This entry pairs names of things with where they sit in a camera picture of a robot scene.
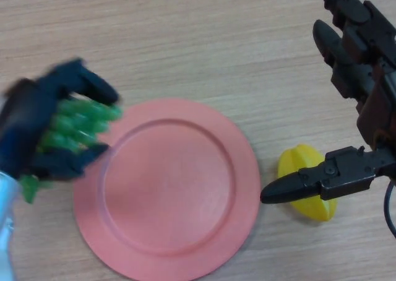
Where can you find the pink round plate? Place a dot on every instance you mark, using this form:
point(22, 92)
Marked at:
point(173, 194)

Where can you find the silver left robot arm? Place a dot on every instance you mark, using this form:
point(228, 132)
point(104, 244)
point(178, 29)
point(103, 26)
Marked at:
point(6, 225)

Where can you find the yellow starfruit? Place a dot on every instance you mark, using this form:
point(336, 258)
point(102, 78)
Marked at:
point(297, 160)

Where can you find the green grapes bunch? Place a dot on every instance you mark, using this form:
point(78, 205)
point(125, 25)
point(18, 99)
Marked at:
point(74, 126)

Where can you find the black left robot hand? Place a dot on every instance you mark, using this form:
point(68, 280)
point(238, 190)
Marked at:
point(21, 123)

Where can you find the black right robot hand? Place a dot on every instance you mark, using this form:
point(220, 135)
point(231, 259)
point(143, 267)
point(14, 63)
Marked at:
point(377, 114)

